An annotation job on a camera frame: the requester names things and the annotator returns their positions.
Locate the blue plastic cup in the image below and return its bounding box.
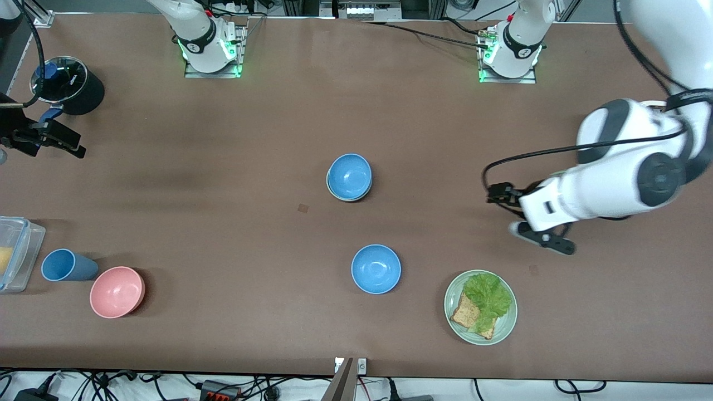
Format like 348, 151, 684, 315
41, 248, 99, 282

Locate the blue bowl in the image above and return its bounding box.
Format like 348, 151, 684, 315
326, 153, 373, 200
351, 244, 402, 295

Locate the green lettuce leaf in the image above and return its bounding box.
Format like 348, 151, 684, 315
463, 272, 513, 334

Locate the green plate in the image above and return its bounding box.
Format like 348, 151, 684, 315
443, 270, 519, 346

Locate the grey control box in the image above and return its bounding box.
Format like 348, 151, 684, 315
320, 0, 403, 22

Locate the glass pot lid blue knob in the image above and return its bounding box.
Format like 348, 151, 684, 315
30, 56, 89, 104

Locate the black red power strip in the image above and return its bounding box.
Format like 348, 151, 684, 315
199, 380, 241, 401

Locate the brown bread slice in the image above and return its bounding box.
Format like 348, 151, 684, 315
450, 292, 497, 341

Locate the black looped floor cable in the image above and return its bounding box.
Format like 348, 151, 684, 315
554, 380, 607, 394

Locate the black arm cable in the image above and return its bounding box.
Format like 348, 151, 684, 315
10, 0, 46, 107
481, 0, 713, 193

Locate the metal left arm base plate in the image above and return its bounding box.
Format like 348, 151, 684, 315
478, 27, 539, 85

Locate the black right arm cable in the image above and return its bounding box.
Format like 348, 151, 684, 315
10, 0, 46, 107

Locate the black pot with blue handle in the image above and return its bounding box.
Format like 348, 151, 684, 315
31, 56, 105, 157

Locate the clear container with blue lid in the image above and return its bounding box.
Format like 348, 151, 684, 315
0, 216, 47, 294

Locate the black cable on table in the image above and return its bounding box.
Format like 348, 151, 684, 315
361, 19, 492, 51

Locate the green bowl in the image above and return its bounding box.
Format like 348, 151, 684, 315
326, 184, 372, 203

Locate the pink bowl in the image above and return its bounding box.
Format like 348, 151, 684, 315
90, 266, 146, 319

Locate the dark metal pole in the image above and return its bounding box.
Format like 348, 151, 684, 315
320, 358, 358, 401

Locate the aluminium frame rail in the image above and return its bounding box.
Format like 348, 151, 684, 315
0, 0, 55, 115

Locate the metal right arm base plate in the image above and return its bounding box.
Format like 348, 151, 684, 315
183, 22, 247, 79

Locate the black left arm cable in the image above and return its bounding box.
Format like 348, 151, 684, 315
481, 0, 713, 193

